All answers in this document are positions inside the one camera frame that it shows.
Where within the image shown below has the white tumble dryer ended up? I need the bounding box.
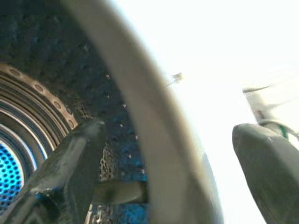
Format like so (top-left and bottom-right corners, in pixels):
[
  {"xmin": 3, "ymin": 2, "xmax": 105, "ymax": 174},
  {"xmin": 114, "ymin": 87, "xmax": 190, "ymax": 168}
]
[{"xmin": 0, "ymin": 0, "xmax": 299, "ymax": 224}]

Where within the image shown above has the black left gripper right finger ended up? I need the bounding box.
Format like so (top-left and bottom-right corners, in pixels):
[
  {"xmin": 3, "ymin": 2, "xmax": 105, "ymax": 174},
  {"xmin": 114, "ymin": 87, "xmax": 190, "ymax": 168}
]
[{"xmin": 232, "ymin": 123, "xmax": 299, "ymax": 224}]

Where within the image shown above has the steel dryer drum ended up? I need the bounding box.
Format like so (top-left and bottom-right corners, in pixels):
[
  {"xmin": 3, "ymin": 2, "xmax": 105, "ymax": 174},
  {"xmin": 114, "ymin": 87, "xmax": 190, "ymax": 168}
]
[{"xmin": 0, "ymin": 64, "xmax": 79, "ymax": 224}]

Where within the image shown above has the green cable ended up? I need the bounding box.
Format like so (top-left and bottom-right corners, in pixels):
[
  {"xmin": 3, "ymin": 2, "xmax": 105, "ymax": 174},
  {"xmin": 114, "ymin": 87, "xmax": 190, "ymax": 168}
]
[{"xmin": 279, "ymin": 125, "xmax": 299, "ymax": 140}]

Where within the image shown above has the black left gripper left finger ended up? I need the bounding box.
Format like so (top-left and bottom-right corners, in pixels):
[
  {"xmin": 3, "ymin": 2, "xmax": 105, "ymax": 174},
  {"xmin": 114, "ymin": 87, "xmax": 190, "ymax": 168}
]
[{"xmin": 9, "ymin": 118, "xmax": 106, "ymax": 224}]

